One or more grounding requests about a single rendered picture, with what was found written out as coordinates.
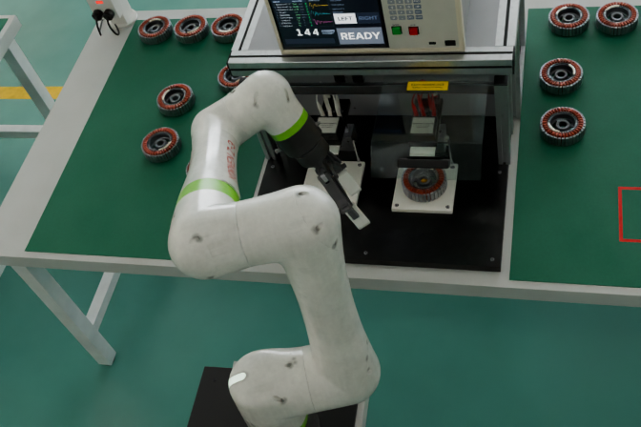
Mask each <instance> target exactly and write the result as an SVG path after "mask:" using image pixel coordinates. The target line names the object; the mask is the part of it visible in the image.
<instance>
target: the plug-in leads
mask: <svg viewBox="0 0 641 427"><path fill-rule="evenodd" d="M316 101H317V106H318V109H319V111H320V116H326V114H325V113H324V111H323V109H322V107H321V104H320V103H319V101H318V95H317V94H316ZM323 101H324V104H325V107H326V109H327V111H328V116H333V115H332V109H331V107H330V104H333V101H334V103H335V109H336V113H337V116H341V117H342V115H341V107H340V100H339V98H338V95H337V94H336V100H335V97H334V94H332V95H330V94H324V95H323Z"/></svg>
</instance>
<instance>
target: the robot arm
mask: <svg viewBox="0 0 641 427"><path fill-rule="evenodd" d="M320 123H321V122H320V121H319V122H315V121H314V119H313V118H312V117H311V116H310V115H309V113H308V112H307V111H306V110H305V108H304V107H303V106H302V105H301V103H300V102H299V100H298V99H297V97H296V96H295V95H294V93H293V91H292V89H291V87H290V85H289V83H288V81H287V80H286V79H285V78H284V77H283V76H282V75H280V74H279V73H277V72H275V71H257V72H254V73H253V74H251V75H250V76H248V77H247V78H246V79H245V80H244V81H243V82H242V83H240V84H239V85H238V86H237V87H236V88H235V89H233V90H232V91H231V92H229V93H228V94H227V95H226V96H224V97H223V98H221V99H220V100H218V101H217V102H216V103H214V104H212V105H211V106H209V107H207V108H205V109H204V110H202V111H201V112H199V113H198V114H197V115H196V117H195V119H194V121H193V123H192V127H191V136H192V151H191V160H190V166H189V171H188V173H187V176H186V179H185V181H184V184H183V186H182V189H181V191H180V194H179V197H178V200H177V202H176V207H175V211H174V215H173V218H172V223H171V227H170V231H169V235H168V251H169V255H170V257H171V259H172V261H173V262H174V264H175V265H176V267H177V268H178V269H179V270H180V271H181V272H183V273H184V274H186V275H187V276H189V277H192V278H195V279H203V280H206V279H213V278H217V277H220V276H223V275H227V274H231V273H234V272H237V271H240V270H243V269H246V268H249V267H253V266H258V265H263V264H270V263H278V264H280V265H281V266H282V267H283V269H284V271H285V272H286V274H287V276H288V278H289V281H290V283H291V285H292V288H293V290H294V293H295V295H296V298H297V301H298V303H299V305H300V310H301V313H302V317H303V320H304V324H305V327H306V331H307V334H308V338H309V343H310V345H306V346H300V347H294V348H272V349H261V350H256V351H254V352H251V353H249V354H247V355H245V356H243V357H242V358H241V359H240V360H239V361H238V362H237V363H236V364H235V366H234V367H233V369H232V371H231V374H230V376H229V391H230V394H231V397H232V399H233V401H234V402H235V403H236V405H237V407H238V410H239V411H240V413H241V415H242V417H243V419H244V421H245V422H246V424H247V426H248V427H320V421H319V417H318V415H317V412H322V411H327V410H332V409H336V408H340V407H345V406H350V405H354V404H358V403H361V402H363V401H365V400H366V399H368V398H369V397H370V396H371V395H372V394H373V393H374V392H375V390H376V388H377V386H378V384H379V381H380V377H381V366H380V362H379V360H378V357H377V355H376V353H375V351H374V350H373V348H372V346H371V344H370V341H369V339H368V337H367V335H366V332H365V331H364V328H363V326H362V323H361V320H360V317H359V314H358V311H357V308H356V305H355V302H354V298H353V296H352V292H351V288H350V284H349V279H348V275H347V271H346V265H345V260H344V253H343V245H342V234H341V215H340V213H341V214H346V215H347V216H348V217H349V218H350V220H351V221H352V222H353V223H354V224H355V225H356V226H357V228H358V229H359V230H360V229H362V228H363V227H365V226H367V225H368V224H370V221H369V219H368V218H367V217H366V216H365V215H364V214H363V212H362V211H361V210H360V209H359V208H358V206H357V205H356V204H355V203H354V202H353V201H352V202H351V201H350V199H349V197H348V196H347V194H346V192H345V191H344V189H343V188H345V189H346V190H347V191H348V193H349V194H350V195H351V196H353V195H354V194H356V193H358V192H360V191H361V190H362V188H361V187H360V186H359V184H358V183H357V182H356V181H355V180H354V178H353V177H352V176H351V175H350V174H349V172H348V171H347V170H346V169H345V168H346V165H345V163H343V164H341V160H339V159H338V158H337V157H336V156H335V155H334V154H333V153H331V152H330V151H329V144H328V143H327V142H326V141H325V139H324V138H323V137H322V136H321V128H320V127H319V124H320ZM260 131H267V132H268V133H269V134H270V135H271V137H272V138H273V139H274V140H275V141H276V142H277V144H278V145H279V147H278V148H277V149H276V150H275V152H276V153H279V152H283V153H284V154H285V155H288V156H289V157H291V158H296V159H297V160H298V162H299V163H300V164H301V165H302V166H303V168H316V169H315V172H316V174H317V175H318V176H317V178H318V180H319V181H320V183H321V184H322V185H323V187H324V188H325V189H326V190H327V192H328V193H329V194H328V193H326V192H325V191H323V190H321V189H319V188H317V187H314V186H310V185H296V186H292V187H289V188H286V189H283V190H280V191H276V192H273V193H268V194H264V195H261V196H257V197H253V198H249V199H245V200H239V198H240V194H239V189H238V175H237V158H238V147H239V146H240V145H241V144H242V143H244V142H245V141H246V140H248V139H249V138H250V137H252V136H253V135H254V134H256V133H258V132H260ZM333 175H334V176H333ZM332 176H333V177H332ZM341 185H342V186H341Z"/></svg>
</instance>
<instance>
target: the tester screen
mask: <svg viewBox="0 0 641 427"><path fill-rule="evenodd" d="M270 1H271V4H272V7H273V10H274V13H275V15H276V19H277V22H278V25H279V30H280V34H281V37H282V40H283V43H284V46H285V47H336V46H385V41H384V37H383V41H384V44H346V45H341V44H340V40H339V37H338V33H337V29H336V28H372V27H382V31H383V26H382V21H381V16H380V11H379V6H378V0H270ZM363 12H378V13H379V18H380V23H360V24H336V23H335V19H334V15H333V13H363ZM294 29H320V36H296V34H295V30H294ZM308 38H334V39H335V43H328V44H286V42H285V39H308Z"/></svg>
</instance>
